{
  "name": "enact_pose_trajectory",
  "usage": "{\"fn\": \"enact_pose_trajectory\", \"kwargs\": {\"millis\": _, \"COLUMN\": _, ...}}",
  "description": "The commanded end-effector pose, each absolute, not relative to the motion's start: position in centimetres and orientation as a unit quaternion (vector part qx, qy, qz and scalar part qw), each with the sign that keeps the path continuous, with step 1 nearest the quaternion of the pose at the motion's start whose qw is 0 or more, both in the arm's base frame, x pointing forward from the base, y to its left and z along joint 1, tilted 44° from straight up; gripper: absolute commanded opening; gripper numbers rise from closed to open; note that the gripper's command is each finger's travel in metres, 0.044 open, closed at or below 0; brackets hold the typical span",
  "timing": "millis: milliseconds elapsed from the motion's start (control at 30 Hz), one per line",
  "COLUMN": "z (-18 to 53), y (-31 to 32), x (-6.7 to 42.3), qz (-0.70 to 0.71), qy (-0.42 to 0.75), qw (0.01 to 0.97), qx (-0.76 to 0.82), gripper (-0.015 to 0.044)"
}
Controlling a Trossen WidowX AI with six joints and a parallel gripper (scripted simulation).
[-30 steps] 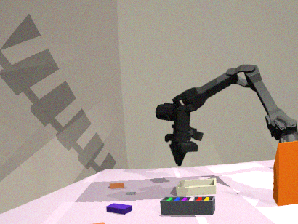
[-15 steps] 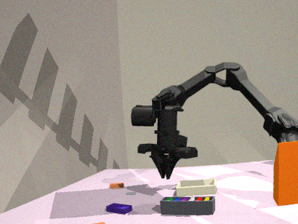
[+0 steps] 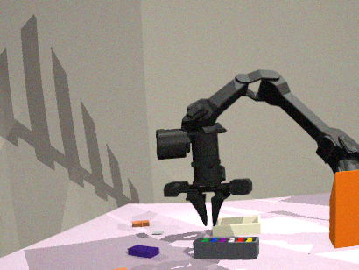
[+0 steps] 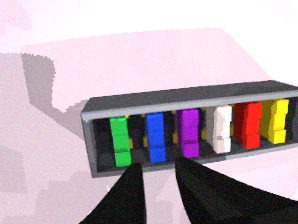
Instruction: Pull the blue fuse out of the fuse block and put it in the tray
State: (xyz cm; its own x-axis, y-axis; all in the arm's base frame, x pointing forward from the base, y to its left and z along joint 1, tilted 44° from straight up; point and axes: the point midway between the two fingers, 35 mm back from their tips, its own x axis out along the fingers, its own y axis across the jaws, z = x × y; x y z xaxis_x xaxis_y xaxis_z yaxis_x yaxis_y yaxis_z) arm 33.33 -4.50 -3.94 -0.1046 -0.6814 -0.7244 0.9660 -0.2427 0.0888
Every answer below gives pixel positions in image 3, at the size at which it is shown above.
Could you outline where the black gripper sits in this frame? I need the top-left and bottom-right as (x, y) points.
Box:
(164, 155), (253, 226)

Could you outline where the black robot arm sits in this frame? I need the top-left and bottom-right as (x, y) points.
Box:
(156, 69), (359, 174)

